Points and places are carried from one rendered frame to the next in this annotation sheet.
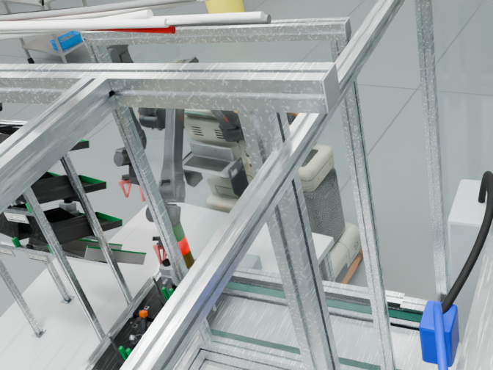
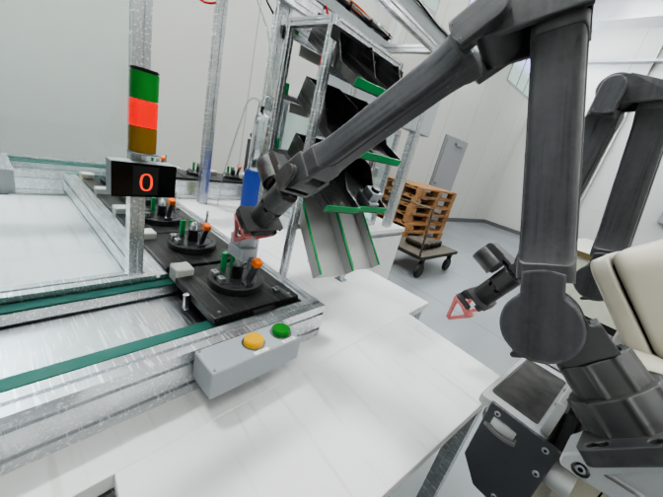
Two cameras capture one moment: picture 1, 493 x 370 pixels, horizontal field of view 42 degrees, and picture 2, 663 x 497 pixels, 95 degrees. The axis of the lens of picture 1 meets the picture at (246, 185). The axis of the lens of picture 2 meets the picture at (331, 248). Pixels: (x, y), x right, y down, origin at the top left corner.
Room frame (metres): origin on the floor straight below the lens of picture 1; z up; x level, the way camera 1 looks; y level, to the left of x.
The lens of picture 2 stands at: (1.91, -0.38, 1.37)
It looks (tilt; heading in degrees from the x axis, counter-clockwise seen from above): 19 degrees down; 94
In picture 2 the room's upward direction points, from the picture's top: 14 degrees clockwise
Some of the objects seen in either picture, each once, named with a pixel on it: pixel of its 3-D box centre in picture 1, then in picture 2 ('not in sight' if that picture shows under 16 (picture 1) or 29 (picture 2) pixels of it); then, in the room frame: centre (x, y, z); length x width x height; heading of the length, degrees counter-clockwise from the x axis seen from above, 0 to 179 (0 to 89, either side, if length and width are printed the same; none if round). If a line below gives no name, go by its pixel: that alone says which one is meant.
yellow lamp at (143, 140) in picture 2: not in sight; (142, 139); (1.44, 0.22, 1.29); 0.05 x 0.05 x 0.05
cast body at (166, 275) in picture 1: (168, 271); (241, 242); (1.64, 0.32, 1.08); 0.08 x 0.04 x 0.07; 146
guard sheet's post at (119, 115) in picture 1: (160, 216); (139, 42); (1.41, 0.24, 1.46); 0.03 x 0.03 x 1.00; 56
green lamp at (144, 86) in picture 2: not in sight; (144, 86); (1.44, 0.22, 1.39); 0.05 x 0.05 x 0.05
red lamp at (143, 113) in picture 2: not in sight; (143, 113); (1.44, 0.22, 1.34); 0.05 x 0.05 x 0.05
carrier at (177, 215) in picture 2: not in sight; (162, 208); (1.23, 0.60, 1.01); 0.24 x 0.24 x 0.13; 56
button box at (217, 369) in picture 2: not in sight; (251, 354); (1.77, 0.12, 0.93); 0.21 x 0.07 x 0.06; 56
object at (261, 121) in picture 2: not in sight; (264, 135); (1.31, 1.26, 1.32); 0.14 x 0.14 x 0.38
